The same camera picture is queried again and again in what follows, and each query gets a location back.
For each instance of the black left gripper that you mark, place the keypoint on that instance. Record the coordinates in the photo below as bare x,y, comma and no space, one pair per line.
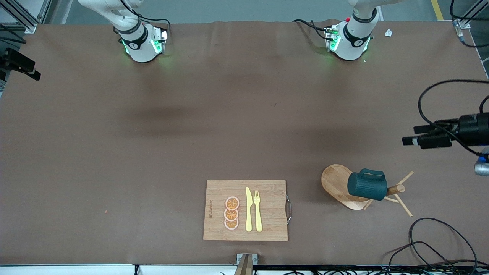
472,129

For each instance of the dark green ribbed cup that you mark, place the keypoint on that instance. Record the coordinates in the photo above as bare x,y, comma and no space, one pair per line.
366,187

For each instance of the wooden cup rack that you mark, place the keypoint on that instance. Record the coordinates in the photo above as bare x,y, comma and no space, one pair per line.
334,183

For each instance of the wooden cutting board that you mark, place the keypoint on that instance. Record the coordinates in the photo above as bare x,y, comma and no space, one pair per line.
267,210

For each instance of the yellow plastic fork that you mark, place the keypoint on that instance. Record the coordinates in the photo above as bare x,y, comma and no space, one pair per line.
258,217

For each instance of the yellow plastic knife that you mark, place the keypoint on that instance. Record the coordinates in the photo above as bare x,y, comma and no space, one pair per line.
248,214

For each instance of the toy orange slice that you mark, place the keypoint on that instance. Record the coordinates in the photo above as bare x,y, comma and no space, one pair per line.
232,203

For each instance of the aluminium frame profile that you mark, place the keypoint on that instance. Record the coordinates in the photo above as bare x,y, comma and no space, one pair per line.
23,15
468,21

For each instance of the metal bracket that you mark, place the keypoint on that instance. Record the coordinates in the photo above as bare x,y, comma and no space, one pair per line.
255,259

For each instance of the white table edge rail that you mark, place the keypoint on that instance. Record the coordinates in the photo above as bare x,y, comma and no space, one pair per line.
76,270

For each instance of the brown camera pole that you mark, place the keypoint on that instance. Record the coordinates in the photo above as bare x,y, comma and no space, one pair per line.
244,267

